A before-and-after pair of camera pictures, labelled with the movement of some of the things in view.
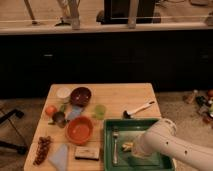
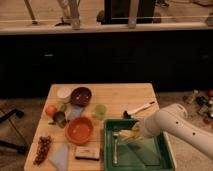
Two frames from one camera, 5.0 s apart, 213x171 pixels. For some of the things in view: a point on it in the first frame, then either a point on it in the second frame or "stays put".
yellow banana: [126, 145] to [131, 134]
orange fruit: [51, 110] stays put
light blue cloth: [60, 157] stays put
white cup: [63, 93] stays put
